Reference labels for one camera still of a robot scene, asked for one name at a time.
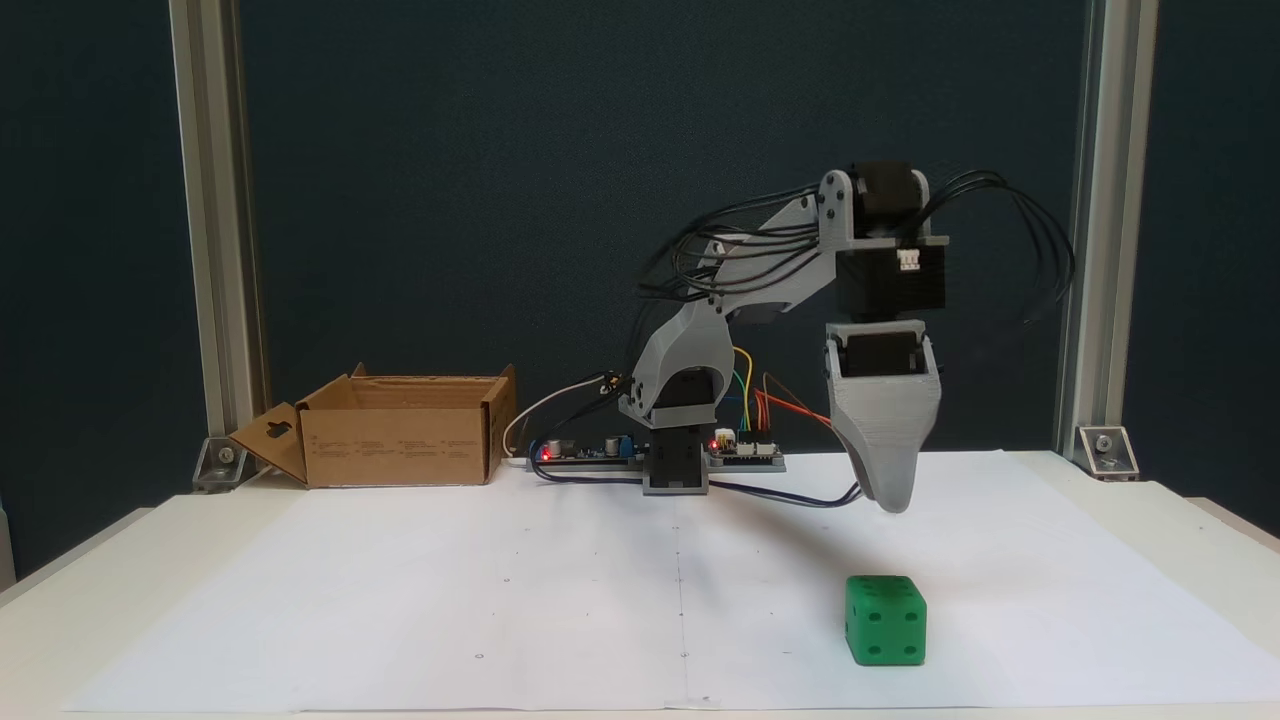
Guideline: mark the grey fixed tapered gripper finger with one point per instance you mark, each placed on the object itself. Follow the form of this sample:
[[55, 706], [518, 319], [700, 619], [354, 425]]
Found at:
[[888, 440]]

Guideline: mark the green dice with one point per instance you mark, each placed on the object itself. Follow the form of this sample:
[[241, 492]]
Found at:
[[885, 625]]

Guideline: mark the grey printed robot arm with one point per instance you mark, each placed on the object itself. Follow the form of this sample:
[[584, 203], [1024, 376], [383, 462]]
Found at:
[[690, 350]]

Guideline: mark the blue power converter board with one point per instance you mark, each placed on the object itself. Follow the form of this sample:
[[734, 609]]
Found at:
[[580, 455]]

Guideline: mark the brown cardboard box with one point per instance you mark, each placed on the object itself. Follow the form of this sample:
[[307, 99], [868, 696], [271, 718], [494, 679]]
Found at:
[[390, 450]]

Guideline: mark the metal corner bracket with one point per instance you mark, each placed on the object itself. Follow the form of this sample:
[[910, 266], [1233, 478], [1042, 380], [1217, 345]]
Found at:
[[1105, 450], [225, 460]]

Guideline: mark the aluminium frame post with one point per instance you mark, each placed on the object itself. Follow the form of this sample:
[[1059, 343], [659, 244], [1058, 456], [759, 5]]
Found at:
[[205, 200], [1110, 200]]

